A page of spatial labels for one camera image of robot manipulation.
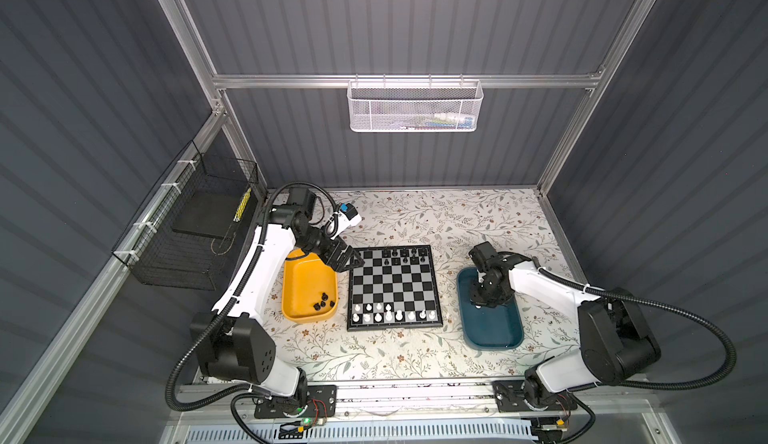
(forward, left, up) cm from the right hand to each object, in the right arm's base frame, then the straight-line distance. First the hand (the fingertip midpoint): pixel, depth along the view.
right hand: (480, 302), depth 89 cm
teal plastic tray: (-6, -4, -3) cm, 8 cm away
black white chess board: (+4, +25, +1) cm, 26 cm away
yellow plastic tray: (+4, +52, 0) cm, 53 cm away
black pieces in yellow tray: (-1, +49, +1) cm, 49 cm away
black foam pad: (+10, +72, +31) cm, 79 cm away
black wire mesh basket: (-1, +79, +30) cm, 84 cm away
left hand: (+5, +37, +20) cm, 42 cm away
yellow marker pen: (+19, +66, +28) cm, 74 cm away
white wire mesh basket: (+65, +18, +27) cm, 72 cm away
